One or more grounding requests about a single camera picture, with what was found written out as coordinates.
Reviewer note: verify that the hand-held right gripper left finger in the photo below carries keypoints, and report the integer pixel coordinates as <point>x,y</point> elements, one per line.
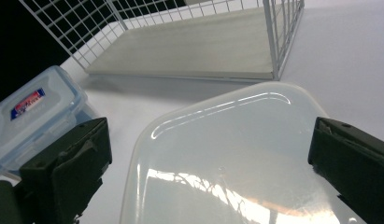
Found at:
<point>65,174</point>

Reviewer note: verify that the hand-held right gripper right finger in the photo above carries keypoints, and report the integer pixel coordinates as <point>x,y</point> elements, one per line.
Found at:
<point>354,161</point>

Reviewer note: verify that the clear blue-trimmed food container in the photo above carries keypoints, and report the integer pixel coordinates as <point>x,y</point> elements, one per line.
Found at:
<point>40,124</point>

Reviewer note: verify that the white lidded food container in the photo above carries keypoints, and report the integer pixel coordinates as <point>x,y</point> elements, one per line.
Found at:
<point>230,149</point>

